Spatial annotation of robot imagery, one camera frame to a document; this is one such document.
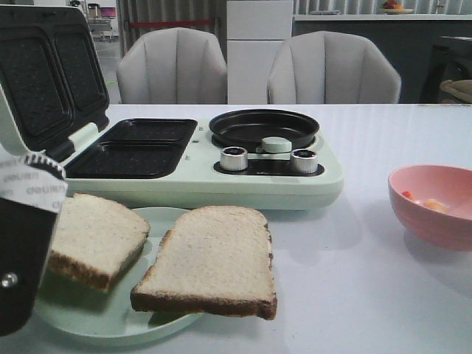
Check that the beige armchair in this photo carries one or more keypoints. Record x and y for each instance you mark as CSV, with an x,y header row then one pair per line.
x,y
173,66
332,68

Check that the green breakfast maker lid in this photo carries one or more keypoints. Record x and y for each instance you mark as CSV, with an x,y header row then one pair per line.
x,y
51,82

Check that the left silver knob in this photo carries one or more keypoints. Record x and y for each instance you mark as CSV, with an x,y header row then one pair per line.
x,y
234,159

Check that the red belt stanchion barrier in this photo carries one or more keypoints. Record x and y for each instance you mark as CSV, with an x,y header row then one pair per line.
x,y
169,24

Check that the dark grey counter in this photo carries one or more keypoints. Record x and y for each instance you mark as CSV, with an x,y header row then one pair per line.
x,y
405,40

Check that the left beige armchair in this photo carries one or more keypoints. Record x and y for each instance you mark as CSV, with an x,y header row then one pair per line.
x,y
173,66

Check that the pink bowl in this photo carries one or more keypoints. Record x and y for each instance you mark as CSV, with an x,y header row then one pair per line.
x,y
450,186

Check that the fruit bowl on counter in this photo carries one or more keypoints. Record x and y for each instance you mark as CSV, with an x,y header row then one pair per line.
x,y
392,7

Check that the green breakfast maker base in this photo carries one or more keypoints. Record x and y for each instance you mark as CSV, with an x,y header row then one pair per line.
x,y
150,162

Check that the curled pale shrimp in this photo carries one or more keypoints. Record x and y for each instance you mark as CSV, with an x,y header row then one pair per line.
x,y
434,205

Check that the bread slice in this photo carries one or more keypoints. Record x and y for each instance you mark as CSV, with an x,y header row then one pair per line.
x,y
96,240
215,259

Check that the right silver knob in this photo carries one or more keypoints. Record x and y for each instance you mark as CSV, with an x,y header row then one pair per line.
x,y
304,161

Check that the dark appliance at right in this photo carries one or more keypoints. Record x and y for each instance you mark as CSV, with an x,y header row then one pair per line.
x,y
448,78

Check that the orange shrimp piece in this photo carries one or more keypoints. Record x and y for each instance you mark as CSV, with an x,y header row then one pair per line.
x,y
408,195

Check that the silver knob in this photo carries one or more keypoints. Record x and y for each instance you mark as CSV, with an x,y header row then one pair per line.
x,y
234,159
304,161

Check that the white drawer cabinet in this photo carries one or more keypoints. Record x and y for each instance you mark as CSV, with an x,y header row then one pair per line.
x,y
254,32

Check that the black round frying pan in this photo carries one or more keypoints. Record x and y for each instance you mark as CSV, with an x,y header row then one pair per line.
x,y
248,127

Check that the right beige armchair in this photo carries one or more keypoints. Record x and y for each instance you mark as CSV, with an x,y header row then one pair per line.
x,y
332,68

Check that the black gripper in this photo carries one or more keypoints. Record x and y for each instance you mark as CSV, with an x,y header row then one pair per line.
x,y
33,189

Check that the light green round plate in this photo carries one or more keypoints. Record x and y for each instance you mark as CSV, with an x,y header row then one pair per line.
x,y
107,319

